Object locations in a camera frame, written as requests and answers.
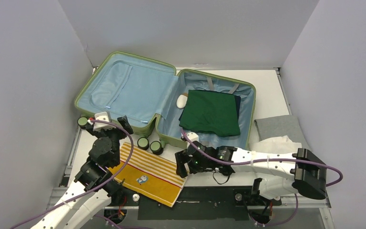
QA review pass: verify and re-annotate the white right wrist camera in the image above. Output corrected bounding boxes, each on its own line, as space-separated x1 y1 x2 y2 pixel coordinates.
185 132 199 146

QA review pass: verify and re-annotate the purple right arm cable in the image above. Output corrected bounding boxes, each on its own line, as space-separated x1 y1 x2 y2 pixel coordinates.
180 129 344 228

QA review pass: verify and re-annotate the aluminium frame rail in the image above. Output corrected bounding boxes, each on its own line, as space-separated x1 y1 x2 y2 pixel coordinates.
47 186 332 209

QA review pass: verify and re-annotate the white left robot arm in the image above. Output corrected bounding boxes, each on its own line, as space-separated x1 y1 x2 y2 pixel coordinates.
33 112 133 229

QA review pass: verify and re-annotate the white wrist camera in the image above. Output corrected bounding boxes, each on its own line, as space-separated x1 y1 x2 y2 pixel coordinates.
93 112 112 132
185 132 199 146

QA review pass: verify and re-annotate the grey folded cloth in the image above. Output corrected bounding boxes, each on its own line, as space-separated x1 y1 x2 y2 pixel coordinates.
254 115 312 151

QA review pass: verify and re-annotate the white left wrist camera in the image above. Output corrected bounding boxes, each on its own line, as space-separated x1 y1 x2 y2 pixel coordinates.
93 112 112 132

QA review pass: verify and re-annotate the grey suitcase strap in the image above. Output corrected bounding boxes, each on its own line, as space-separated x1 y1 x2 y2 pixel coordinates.
207 78 241 95

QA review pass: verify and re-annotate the suitcase wheel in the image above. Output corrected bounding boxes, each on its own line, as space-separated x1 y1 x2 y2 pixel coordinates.
150 141 163 156
137 137 150 150
77 116 90 130

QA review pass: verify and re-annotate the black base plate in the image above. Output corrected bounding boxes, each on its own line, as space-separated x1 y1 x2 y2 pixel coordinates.
106 186 282 220

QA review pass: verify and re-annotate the white cloth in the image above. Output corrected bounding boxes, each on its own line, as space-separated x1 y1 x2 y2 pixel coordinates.
250 135 302 154

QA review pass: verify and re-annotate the far left suitcase wheel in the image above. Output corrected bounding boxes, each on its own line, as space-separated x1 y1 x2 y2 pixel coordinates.
77 116 90 130

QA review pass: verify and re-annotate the green shirt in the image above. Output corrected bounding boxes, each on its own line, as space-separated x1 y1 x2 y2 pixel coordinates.
179 90 241 137

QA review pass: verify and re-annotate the middle right suitcase wheel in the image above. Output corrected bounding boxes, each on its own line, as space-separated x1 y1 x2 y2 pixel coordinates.
150 141 163 156

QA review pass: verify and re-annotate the yellow striped towel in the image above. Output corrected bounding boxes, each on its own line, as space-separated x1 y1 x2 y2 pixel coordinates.
115 148 187 207

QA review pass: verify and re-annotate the navy blue shirt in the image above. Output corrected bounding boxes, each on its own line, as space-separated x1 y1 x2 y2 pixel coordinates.
234 95 241 119

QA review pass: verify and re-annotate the middle left suitcase wheel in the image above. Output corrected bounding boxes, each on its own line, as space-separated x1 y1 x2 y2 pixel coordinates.
137 137 150 150

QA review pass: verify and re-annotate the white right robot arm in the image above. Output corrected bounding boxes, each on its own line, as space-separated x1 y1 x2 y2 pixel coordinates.
174 142 326 204

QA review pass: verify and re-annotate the green suitcase with blue lining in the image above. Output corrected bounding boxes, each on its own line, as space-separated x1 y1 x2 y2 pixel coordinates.
74 52 256 149

